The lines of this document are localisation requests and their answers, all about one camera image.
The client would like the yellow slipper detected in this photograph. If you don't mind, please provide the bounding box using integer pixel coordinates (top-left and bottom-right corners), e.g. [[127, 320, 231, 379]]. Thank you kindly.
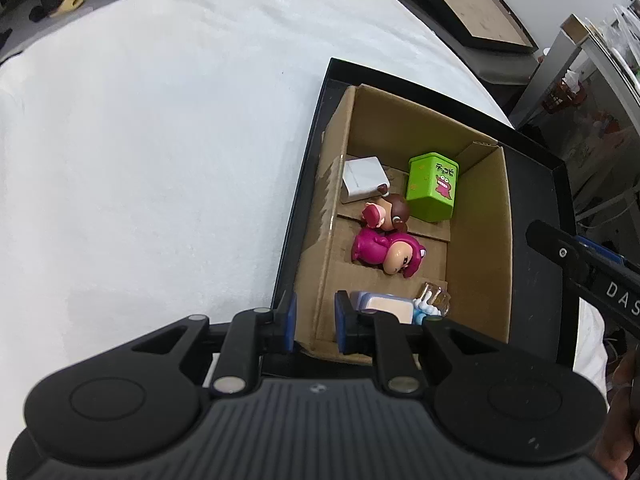
[[49, 0, 94, 19]]

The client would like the person's right hand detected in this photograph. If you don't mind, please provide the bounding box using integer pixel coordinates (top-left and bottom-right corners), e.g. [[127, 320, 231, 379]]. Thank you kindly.
[[592, 345, 640, 480]]

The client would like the red basket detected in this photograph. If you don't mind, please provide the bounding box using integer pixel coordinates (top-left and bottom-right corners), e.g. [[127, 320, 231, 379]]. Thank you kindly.
[[542, 72, 587, 114]]

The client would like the clear plastic box blue rim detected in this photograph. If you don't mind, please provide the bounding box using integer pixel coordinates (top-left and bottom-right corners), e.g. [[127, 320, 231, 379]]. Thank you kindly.
[[350, 290, 416, 327]]

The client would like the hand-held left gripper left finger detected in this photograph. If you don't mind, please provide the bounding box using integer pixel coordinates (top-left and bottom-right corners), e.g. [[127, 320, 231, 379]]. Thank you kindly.
[[131, 292, 299, 394]]

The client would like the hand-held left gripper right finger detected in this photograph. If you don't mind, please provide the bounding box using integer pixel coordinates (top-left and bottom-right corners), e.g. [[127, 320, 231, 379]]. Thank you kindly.
[[334, 290, 507, 394]]

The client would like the black tray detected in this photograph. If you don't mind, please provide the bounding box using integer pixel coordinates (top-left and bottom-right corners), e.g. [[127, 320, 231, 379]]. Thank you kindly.
[[260, 57, 585, 380]]

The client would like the black framed brown board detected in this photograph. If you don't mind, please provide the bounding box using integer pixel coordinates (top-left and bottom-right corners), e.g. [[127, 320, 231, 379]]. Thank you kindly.
[[404, 0, 539, 54]]

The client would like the brown cardboard box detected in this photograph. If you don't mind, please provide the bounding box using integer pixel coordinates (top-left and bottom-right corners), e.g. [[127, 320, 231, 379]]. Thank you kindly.
[[294, 85, 515, 366]]

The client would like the grey table leg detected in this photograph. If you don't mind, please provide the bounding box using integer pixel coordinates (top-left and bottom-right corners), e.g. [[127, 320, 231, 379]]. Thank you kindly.
[[510, 14, 583, 129]]

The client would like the white charger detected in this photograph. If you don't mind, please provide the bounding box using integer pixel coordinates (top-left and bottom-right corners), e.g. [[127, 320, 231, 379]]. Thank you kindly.
[[342, 156, 391, 204]]

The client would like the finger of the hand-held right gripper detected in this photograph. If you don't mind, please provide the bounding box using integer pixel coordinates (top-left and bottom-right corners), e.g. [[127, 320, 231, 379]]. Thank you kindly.
[[526, 220, 595, 287]]

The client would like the brown-haired doll figurine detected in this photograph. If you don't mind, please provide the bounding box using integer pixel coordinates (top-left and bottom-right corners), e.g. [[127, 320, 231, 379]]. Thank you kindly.
[[361, 192, 412, 235]]

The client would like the pink doll figurine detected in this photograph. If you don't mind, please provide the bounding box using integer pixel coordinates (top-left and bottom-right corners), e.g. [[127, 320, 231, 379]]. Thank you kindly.
[[351, 226, 427, 278]]

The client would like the green tin box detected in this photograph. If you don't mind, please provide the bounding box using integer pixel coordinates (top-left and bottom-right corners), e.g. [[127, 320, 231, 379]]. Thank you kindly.
[[406, 151, 460, 222]]

